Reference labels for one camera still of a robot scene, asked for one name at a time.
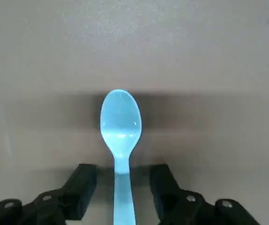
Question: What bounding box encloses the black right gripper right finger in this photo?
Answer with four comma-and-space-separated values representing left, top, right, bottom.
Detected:
149, 163, 261, 225

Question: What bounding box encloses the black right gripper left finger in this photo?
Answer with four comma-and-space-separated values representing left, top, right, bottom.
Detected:
0, 163, 97, 225

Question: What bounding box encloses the blue plastic spoon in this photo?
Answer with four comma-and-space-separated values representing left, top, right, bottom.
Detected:
100, 89, 142, 225

